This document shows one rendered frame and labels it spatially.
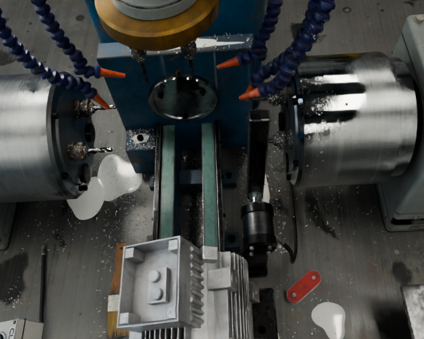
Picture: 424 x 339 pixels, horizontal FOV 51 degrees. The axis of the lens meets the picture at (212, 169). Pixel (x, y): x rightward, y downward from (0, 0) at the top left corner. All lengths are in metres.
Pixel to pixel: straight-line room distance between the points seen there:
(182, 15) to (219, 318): 0.43
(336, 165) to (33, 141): 0.52
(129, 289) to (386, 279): 0.57
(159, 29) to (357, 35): 0.87
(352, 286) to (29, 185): 0.68
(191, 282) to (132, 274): 0.10
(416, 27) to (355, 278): 0.51
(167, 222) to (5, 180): 0.31
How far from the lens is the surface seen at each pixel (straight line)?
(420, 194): 0.93
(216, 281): 0.68
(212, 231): 0.89
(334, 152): 0.77
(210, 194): 0.93
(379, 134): 0.78
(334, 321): 0.98
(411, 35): 0.91
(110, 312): 1.00
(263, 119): 0.62
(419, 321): 0.90
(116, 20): 0.65
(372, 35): 1.41
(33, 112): 0.82
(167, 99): 0.94
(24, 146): 0.82
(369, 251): 1.04
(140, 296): 0.69
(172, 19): 0.63
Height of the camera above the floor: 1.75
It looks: 61 degrees down
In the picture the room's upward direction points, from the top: 7 degrees counter-clockwise
